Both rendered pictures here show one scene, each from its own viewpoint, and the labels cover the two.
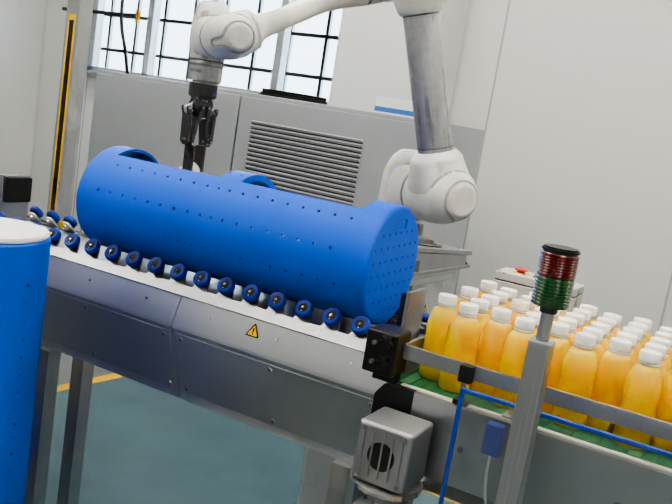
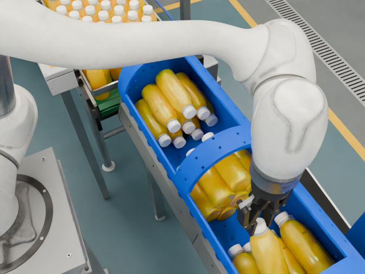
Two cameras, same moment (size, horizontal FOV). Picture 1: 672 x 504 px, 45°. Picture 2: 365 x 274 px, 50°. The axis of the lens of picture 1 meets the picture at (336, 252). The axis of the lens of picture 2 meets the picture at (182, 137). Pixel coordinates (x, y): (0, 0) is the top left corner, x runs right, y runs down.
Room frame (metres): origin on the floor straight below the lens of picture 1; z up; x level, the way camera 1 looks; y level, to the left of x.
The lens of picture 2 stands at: (2.59, 0.49, 2.04)
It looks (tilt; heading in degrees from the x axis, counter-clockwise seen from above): 54 degrees down; 216
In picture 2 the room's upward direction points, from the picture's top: 2 degrees counter-clockwise
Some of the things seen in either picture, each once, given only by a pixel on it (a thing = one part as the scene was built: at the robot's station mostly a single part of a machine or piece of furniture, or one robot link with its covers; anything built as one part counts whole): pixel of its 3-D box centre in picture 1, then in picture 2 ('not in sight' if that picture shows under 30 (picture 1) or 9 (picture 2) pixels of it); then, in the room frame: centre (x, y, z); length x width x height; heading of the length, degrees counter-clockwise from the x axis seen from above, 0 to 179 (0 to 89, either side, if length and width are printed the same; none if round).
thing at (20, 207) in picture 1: (14, 200); not in sight; (2.45, 0.99, 1.00); 0.10 x 0.04 x 0.15; 152
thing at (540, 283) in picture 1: (552, 291); not in sight; (1.33, -0.36, 1.18); 0.06 x 0.06 x 0.05
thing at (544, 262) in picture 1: (558, 264); not in sight; (1.33, -0.36, 1.23); 0.06 x 0.06 x 0.04
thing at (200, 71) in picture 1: (205, 72); (276, 166); (2.21, 0.42, 1.47); 0.09 x 0.09 x 0.06
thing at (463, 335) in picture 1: (460, 350); not in sight; (1.62, -0.28, 0.98); 0.07 x 0.07 x 0.17
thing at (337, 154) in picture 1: (253, 234); not in sight; (4.27, 0.45, 0.72); 2.15 x 0.54 x 1.45; 57
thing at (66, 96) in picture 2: not in sight; (87, 148); (1.99, -0.51, 0.50); 0.04 x 0.04 x 1.00; 62
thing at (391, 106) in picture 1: (404, 108); not in sight; (3.81, -0.20, 1.48); 0.24 x 0.12 x 0.08; 65
